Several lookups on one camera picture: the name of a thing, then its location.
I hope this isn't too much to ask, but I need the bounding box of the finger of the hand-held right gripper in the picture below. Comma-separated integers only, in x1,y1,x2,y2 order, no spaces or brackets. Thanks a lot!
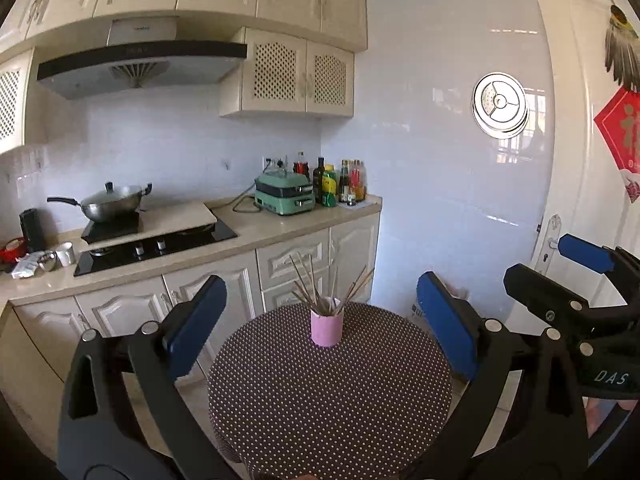
556,233,640,306
503,263,640,337

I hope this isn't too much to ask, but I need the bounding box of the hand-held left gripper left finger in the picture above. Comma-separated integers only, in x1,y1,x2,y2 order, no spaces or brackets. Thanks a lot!
57,275,236,480

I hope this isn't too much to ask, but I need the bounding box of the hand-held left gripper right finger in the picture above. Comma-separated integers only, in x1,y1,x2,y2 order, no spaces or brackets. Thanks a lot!
416,271,591,480

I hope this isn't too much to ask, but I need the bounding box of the bunch of wooden chopsticks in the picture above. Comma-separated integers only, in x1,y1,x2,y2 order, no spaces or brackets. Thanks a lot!
289,252,376,317

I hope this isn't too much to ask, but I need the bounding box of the pink paper cup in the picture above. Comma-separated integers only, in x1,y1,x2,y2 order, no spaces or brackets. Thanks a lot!
310,296,345,348

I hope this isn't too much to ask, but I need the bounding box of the black glass gas stove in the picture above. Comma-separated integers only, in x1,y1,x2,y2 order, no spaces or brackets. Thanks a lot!
73,217,239,277

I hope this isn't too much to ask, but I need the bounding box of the wooden cutting board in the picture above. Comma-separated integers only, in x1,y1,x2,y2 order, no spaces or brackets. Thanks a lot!
80,200,219,253

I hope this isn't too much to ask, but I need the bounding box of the white door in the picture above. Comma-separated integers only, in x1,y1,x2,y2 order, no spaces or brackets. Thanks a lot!
525,0,640,311

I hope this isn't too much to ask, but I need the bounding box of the cream lower kitchen cabinet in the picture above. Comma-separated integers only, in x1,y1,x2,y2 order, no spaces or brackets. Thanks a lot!
0,194,383,441

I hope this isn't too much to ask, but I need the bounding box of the red paper decoration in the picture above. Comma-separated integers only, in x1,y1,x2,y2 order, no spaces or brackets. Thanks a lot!
593,85,640,203

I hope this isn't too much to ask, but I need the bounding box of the black induction cooker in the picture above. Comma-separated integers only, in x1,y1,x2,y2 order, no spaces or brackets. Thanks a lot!
81,210,143,245

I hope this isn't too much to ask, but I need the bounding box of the brown dotted tablecloth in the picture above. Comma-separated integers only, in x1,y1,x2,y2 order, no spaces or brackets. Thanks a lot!
207,302,453,480

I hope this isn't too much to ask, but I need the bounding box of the steel wok with lid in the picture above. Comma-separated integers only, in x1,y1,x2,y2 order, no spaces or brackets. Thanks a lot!
46,182,152,224

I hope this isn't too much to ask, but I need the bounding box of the green electric grill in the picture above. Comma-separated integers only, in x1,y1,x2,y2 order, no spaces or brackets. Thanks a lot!
254,169,316,217

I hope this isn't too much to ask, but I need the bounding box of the white plastic packet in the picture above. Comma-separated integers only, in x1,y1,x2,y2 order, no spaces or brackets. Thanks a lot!
11,254,46,280

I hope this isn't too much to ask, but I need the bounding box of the yellow green bottle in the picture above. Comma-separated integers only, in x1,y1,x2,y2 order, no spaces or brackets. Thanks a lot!
322,165,339,208

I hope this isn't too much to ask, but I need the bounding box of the black electric kettle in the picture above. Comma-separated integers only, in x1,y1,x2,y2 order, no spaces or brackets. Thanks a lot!
19,207,47,253

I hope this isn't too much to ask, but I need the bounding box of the red bowl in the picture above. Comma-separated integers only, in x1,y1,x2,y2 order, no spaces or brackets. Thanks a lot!
0,237,28,263

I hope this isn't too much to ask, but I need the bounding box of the feathered bird decoration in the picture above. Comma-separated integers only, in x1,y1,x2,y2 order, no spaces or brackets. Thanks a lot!
604,4,640,92

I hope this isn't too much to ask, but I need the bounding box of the grey range hood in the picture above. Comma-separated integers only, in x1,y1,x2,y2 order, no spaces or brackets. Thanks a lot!
36,16,248,101

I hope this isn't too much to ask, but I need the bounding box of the cream lattice door cabinet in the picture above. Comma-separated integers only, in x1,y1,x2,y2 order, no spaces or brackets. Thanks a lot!
218,27,356,120

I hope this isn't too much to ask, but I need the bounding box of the narrow lattice door cabinet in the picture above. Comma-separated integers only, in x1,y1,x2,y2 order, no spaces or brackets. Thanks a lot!
0,47,36,156

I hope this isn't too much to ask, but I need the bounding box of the silver door handle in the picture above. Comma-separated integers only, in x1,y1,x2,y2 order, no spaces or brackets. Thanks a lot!
535,214,563,261

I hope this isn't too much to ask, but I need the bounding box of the black power cable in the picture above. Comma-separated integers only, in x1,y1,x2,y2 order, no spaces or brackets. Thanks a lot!
220,185,263,213

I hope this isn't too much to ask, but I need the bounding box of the round white wall plate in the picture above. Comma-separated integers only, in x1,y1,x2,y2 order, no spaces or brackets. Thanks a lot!
471,71,530,139

